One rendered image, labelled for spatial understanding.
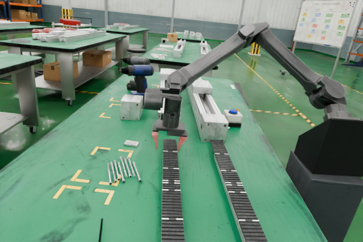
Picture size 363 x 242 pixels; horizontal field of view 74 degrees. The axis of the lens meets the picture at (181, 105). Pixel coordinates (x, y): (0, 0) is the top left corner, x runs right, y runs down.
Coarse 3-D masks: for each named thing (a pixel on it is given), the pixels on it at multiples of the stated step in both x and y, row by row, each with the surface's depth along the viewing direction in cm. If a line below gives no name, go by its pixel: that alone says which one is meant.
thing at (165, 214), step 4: (164, 212) 58; (168, 212) 58; (172, 212) 58; (176, 212) 58; (180, 212) 59; (164, 216) 57; (168, 216) 57; (172, 216) 57; (176, 216) 57; (180, 216) 57
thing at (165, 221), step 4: (164, 220) 56; (168, 220) 56; (172, 220) 56; (176, 220) 56; (180, 220) 56; (164, 224) 55; (168, 224) 55; (172, 224) 55; (176, 224) 55; (180, 224) 56
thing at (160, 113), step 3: (162, 81) 153; (162, 84) 146; (165, 84) 162; (162, 87) 141; (165, 87) 156; (162, 108) 109; (159, 111) 105; (162, 111) 105; (159, 114) 104; (162, 114) 111; (180, 114) 105; (159, 117) 106; (162, 117) 108
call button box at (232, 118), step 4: (224, 112) 120; (228, 112) 119; (228, 116) 115; (232, 116) 116; (236, 116) 116; (240, 116) 116; (228, 120) 116; (232, 120) 116; (236, 120) 117; (240, 120) 117; (228, 124) 117; (232, 124) 117; (236, 124) 117; (240, 124) 117
